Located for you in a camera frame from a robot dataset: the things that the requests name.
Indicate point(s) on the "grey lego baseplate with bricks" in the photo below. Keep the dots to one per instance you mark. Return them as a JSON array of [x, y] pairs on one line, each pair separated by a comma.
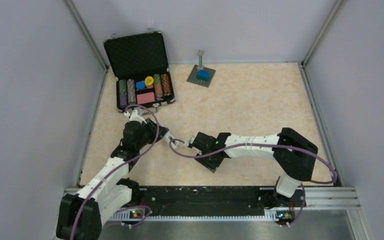
[[201, 75]]

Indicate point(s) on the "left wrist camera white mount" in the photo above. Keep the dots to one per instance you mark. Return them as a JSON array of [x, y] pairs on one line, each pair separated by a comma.
[[136, 115]]

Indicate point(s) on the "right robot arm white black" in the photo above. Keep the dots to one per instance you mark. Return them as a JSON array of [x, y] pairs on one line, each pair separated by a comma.
[[292, 151]]

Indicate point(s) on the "blue poker chip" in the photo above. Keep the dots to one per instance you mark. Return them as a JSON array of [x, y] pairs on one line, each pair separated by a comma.
[[140, 85]]

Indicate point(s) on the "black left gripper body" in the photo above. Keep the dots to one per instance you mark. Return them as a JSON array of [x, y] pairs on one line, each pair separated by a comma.
[[149, 133]]

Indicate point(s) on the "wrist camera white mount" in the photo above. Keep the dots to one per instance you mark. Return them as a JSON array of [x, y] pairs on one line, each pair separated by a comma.
[[136, 115], [189, 143]]

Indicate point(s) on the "yellow poker chip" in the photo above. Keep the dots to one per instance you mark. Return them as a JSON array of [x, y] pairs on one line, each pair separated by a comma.
[[149, 81]]

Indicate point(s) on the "white remote control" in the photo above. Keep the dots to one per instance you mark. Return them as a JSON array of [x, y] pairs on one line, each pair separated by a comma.
[[170, 139]]

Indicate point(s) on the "black poker chip case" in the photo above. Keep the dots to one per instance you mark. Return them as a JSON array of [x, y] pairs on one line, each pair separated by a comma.
[[132, 59]]

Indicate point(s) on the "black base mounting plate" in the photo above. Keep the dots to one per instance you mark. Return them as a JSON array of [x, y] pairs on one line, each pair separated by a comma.
[[212, 201]]

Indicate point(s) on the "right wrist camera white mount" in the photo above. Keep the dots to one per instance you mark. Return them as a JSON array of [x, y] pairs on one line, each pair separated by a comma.
[[189, 143]]

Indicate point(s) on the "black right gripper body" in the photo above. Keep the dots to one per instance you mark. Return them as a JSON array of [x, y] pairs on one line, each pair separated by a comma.
[[210, 161]]

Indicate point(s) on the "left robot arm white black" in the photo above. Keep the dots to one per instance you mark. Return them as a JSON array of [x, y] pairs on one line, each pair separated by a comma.
[[83, 214]]

